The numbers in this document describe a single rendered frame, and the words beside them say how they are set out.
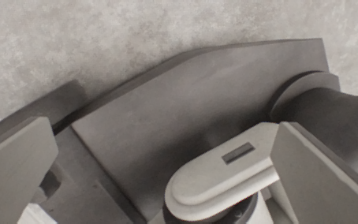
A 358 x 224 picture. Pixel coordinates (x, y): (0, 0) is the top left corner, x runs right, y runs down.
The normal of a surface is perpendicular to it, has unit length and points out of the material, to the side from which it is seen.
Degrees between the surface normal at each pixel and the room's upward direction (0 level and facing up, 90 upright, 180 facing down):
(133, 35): 0
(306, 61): 0
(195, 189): 90
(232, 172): 90
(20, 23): 0
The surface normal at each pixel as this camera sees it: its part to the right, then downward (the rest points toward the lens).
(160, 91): 0.16, 0.31
